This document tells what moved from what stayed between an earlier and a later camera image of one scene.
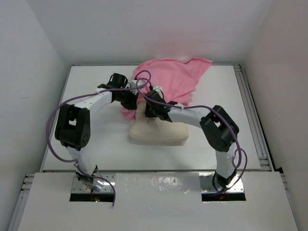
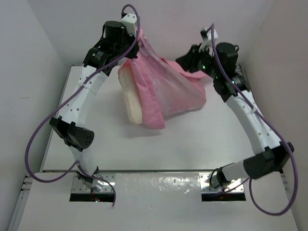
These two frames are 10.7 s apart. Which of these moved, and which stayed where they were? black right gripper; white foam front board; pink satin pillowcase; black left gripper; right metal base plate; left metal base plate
Moved: pink satin pillowcase; black right gripper; black left gripper
Stayed: right metal base plate; left metal base plate; white foam front board
